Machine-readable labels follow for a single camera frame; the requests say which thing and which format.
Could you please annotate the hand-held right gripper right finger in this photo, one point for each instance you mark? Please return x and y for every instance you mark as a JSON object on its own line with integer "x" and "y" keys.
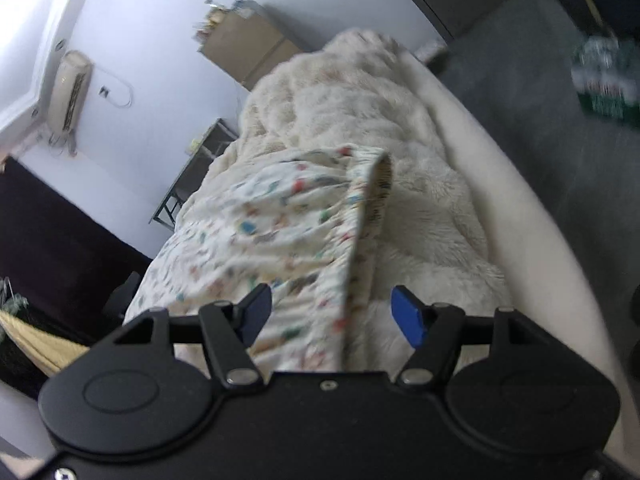
{"x": 407, "y": 317}

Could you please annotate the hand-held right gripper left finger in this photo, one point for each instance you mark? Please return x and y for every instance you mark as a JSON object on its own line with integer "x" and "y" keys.
{"x": 257, "y": 310}

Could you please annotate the printed cream pajama pants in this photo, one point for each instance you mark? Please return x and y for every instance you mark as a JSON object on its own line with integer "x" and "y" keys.
{"x": 260, "y": 230}

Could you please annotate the black object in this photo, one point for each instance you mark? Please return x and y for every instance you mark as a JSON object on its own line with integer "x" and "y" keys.
{"x": 122, "y": 295}

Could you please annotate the white mattress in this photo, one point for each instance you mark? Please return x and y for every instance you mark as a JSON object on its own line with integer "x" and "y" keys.
{"x": 525, "y": 220}

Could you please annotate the yellow paper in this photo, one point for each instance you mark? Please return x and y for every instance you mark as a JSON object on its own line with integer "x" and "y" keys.
{"x": 193, "y": 145}

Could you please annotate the grey metal table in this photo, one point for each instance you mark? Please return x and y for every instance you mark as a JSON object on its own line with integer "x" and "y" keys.
{"x": 222, "y": 132}

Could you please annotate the cream fluffy blanket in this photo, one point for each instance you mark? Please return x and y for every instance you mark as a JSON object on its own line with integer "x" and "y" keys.
{"x": 350, "y": 110}

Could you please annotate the dark curtain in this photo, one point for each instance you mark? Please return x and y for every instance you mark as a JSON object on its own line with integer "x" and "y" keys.
{"x": 50, "y": 235}

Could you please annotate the yellow striped cloth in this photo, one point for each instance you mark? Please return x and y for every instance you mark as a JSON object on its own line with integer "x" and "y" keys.
{"x": 35, "y": 335}

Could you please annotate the green plant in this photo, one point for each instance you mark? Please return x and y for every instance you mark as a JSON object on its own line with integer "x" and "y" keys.
{"x": 12, "y": 300}

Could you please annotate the brown wooden cabinet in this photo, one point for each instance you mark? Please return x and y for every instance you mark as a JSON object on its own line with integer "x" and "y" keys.
{"x": 250, "y": 45}

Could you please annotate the small bottles cluster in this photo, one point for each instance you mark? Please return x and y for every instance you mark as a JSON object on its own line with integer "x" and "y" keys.
{"x": 212, "y": 17}

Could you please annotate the green white bottle pack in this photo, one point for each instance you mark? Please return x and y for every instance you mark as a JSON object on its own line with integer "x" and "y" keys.
{"x": 605, "y": 80}

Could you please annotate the wall air conditioner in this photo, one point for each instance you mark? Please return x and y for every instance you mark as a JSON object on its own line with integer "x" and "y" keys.
{"x": 67, "y": 90}

